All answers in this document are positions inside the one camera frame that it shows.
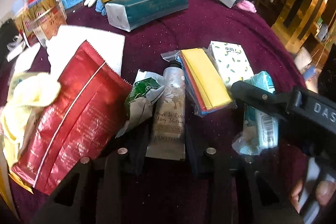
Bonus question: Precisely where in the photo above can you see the purple velvet tablecloth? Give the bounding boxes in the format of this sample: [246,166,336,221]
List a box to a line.
[10,0,307,223]

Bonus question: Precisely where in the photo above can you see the orange label clear jar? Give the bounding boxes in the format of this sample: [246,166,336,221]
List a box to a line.
[26,0,67,48]

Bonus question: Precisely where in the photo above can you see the red gold sachet packets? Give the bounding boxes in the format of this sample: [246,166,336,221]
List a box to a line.
[14,7,38,47]

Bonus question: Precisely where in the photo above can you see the long teal tissue pack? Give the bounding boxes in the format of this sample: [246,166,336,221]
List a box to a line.
[105,0,189,32]

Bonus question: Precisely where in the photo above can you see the person right hand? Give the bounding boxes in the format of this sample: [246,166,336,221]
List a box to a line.
[290,179,335,213]

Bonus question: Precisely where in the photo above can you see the hand cream tube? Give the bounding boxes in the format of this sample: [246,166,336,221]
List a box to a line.
[146,61,186,160]

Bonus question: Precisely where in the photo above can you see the coloured cloths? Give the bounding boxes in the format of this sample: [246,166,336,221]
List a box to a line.
[161,48,236,117]

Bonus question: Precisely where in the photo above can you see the red foil pouch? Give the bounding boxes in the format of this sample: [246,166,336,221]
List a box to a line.
[12,46,131,194]

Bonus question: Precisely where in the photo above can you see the white patterned tissue pack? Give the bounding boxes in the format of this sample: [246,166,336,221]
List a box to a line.
[209,41,254,89]

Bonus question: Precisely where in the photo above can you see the green white sachet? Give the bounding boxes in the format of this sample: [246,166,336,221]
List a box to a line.
[116,69,165,138]

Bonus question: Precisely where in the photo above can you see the white face mask bag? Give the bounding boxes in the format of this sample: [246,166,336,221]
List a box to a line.
[13,43,41,75]

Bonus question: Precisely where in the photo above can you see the blue cartoon tissue pack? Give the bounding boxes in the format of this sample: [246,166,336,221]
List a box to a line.
[231,70,280,156]

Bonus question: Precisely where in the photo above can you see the pink fluffy item far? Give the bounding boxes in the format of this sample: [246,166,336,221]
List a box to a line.
[236,0,257,13]

